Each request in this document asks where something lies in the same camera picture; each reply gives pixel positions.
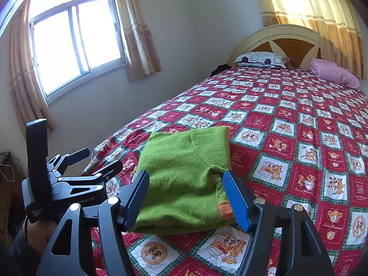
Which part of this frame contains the green orange white striped sweater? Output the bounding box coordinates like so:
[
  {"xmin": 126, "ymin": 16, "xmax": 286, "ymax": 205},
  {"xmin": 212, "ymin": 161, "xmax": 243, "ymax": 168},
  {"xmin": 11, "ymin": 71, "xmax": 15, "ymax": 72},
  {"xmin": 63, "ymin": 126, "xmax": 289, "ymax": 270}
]
[{"xmin": 130, "ymin": 126, "xmax": 235, "ymax": 235}]

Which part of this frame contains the dark sleeved left forearm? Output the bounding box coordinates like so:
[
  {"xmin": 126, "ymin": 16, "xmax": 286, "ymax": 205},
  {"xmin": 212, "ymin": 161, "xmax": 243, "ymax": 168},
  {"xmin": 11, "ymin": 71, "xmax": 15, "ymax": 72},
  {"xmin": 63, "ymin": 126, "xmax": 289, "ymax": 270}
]
[{"xmin": 1, "ymin": 230, "xmax": 40, "ymax": 276}]

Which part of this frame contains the left hand holding handle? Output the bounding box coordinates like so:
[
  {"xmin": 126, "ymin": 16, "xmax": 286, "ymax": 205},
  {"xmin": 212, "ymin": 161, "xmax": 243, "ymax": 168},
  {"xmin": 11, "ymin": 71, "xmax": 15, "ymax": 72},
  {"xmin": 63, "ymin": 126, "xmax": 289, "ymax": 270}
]
[{"xmin": 23, "ymin": 221, "xmax": 57, "ymax": 253}]

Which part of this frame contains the brown bedside table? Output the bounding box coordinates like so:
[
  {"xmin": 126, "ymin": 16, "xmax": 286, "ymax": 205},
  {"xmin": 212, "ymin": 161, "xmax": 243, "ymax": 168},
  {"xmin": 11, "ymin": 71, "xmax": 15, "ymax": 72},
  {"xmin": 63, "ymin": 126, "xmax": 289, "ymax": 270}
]
[{"xmin": 1, "ymin": 151, "xmax": 26, "ymax": 247}]

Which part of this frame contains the beige left window curtain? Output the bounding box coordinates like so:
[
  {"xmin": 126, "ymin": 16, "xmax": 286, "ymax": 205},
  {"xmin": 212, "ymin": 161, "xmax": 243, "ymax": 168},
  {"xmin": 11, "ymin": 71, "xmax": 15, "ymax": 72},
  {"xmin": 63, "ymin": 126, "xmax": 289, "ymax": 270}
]
[{"xmin": 9, "ymin": 0, "xmax": 57, "ymax": 135}]

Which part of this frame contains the red patchwork bedspread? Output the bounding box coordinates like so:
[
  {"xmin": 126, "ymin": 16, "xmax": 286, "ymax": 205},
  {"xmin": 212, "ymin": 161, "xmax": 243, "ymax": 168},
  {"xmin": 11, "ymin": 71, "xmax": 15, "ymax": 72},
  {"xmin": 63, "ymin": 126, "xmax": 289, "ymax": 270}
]
[{"xmin": 84, "ymin": 67, "xmax": 367, "ymax": 275}]

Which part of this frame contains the beige side window curtain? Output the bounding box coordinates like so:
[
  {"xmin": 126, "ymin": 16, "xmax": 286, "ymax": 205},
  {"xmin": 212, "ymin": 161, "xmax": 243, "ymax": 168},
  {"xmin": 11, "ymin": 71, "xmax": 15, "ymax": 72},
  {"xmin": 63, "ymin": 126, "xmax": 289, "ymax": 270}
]
[{"xmin": 115, "ymin": 0, "xmax": 161, "ymax": 82}]

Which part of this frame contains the pink pillow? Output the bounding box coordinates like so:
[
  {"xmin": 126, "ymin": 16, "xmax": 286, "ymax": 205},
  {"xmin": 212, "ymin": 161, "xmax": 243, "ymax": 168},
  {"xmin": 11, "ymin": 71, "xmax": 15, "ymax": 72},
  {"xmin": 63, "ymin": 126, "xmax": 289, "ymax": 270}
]
[{"xmin": 311, "ymin": 59, "xmax": 360, "ymax": 91}]

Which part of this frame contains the white patterned pillow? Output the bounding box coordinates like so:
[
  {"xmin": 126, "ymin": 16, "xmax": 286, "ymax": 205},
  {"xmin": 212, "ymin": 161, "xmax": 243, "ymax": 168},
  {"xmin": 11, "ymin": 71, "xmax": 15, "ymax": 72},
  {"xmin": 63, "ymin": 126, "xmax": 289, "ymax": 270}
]
[{"xmin": 235, "ymin": 52, "xmax": 289, "ymax": 69}]

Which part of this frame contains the black object beside bed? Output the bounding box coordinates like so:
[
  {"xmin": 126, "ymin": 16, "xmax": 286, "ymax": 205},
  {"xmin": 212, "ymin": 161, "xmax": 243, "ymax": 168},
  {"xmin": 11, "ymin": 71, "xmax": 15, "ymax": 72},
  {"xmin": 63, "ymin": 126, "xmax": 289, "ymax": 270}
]
[{"xmin": 210, "ymin": 63, "xmax": 235, "ymax": 77}]

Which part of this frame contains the cream and brown headboard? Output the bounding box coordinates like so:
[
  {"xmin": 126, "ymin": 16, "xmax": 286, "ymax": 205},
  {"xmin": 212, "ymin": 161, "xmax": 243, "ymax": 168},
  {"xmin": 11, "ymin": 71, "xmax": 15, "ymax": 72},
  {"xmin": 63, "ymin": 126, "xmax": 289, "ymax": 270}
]
[{"xmin": 227, "ymin": 24, "xmax": 321, "ymax": 69}]

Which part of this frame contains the yellow curtain behind headboard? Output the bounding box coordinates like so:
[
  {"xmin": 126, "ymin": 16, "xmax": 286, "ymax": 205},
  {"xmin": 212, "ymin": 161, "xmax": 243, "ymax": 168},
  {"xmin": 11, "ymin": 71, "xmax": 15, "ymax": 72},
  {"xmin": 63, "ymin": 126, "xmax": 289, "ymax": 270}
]
[{"xmin": 259, "ymin": 0, "xmax": 367, "ymax": 79}]

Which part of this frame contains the white cable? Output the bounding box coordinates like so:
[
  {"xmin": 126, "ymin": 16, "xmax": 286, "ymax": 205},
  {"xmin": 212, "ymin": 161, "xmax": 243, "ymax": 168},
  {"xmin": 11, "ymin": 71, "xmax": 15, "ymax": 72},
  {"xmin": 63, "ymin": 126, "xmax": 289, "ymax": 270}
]
[{"xmin": 0, "ymin": 163, "xmax": 16, "ymax": 183}]

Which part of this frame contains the side window with frame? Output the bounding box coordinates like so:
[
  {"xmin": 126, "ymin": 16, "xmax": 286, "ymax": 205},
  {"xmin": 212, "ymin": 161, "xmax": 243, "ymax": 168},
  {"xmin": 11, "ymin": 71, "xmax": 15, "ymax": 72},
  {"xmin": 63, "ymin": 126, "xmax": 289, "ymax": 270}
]
[{"xmin": 29, "ymin": 0, "xmax": 125, "ymax": 104}]

